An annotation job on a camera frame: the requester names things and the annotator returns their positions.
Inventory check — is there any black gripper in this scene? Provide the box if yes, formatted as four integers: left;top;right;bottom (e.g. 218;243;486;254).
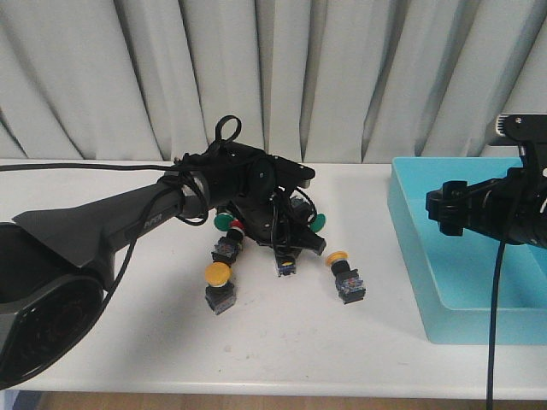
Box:
230;189;326;261
426;168;525;239

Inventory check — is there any red button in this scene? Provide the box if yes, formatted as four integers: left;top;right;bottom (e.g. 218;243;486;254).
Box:
275;255;297;277
211;220;245;267

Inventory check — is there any yellow button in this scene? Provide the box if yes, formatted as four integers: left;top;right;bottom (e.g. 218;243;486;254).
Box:
204;261;237;315
326;250;366;304

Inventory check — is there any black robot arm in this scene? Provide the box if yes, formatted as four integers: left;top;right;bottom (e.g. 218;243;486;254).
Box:
1;141;326;389
426;140;546;248

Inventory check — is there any light blue plastic box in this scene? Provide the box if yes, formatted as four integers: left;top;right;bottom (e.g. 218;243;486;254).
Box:
388;157;546;345

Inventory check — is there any green button rear right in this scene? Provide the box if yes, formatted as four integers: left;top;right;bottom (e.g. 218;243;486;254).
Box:
291;196;326;233

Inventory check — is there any green button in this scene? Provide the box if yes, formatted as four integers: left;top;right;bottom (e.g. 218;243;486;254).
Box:
291;196;326;233
214;206;234;231

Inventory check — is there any green button rear left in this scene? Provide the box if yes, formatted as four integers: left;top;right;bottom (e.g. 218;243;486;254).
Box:
214;206;234;231

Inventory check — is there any grey pleated curtain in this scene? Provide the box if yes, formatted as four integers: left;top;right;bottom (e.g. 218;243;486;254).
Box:
1;1;546;163

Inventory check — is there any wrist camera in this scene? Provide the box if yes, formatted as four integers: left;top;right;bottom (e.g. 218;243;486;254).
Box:
491;113;546;146
273;155;315;189

